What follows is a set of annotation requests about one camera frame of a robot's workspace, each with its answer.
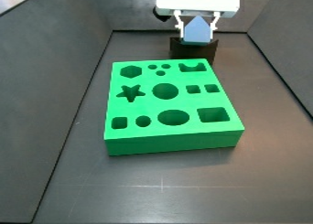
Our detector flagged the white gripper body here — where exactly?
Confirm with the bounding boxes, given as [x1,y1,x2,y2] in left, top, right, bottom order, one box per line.
[154,0,240,18]

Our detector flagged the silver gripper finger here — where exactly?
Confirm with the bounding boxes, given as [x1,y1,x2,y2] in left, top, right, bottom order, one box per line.
[210,13,221,31]
[174,10,185,38]

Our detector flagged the blue three prong object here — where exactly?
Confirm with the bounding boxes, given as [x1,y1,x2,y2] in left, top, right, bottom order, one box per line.
[182,16,212,46]

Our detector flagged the green foam shape board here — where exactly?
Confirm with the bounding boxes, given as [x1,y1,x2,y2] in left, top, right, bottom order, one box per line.
[105,59,245,155]

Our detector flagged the black curved fixture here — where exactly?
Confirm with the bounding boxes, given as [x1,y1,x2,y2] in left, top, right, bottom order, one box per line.
[170,37,220,64]

